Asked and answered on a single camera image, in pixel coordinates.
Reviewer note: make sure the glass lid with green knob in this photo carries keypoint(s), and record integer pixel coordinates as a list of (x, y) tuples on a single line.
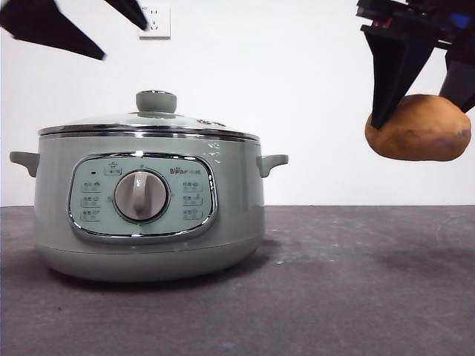
[(156, 102)]

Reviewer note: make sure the pale green electric cooking pot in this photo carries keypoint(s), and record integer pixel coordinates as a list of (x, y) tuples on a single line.
[(148, 259)]

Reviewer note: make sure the brown potato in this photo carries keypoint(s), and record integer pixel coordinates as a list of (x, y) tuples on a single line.
[(419, 130)]

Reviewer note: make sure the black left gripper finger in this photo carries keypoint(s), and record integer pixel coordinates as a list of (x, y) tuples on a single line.
[(130, 11), (41, 26)]

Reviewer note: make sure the white wall socket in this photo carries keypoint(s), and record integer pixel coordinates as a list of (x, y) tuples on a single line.
[(161, 34)]

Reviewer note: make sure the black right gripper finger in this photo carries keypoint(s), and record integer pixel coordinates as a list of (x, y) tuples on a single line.
[(460, 78), (393, 70)]

